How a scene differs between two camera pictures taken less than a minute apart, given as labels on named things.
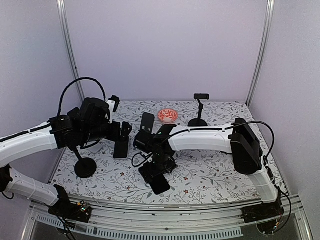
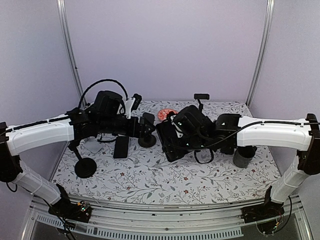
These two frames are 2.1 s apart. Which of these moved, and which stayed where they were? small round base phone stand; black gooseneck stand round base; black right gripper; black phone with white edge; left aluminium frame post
Moved: black right gripper
Stayed: black phone with white edge; small round base phone stand; left aluminium frame post; black gooseneck stand round base
